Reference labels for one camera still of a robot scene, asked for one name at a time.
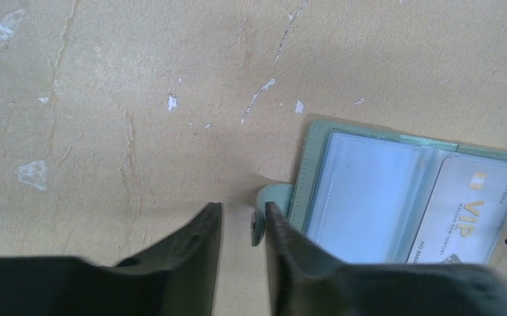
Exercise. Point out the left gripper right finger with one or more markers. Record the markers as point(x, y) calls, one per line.
point(306, 280)

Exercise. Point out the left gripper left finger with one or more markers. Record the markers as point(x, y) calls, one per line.
point(175, 276)

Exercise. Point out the white VIP card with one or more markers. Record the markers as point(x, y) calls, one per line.
point(465, 213)

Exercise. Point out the green card holder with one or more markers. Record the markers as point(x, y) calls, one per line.
point(361, 192)

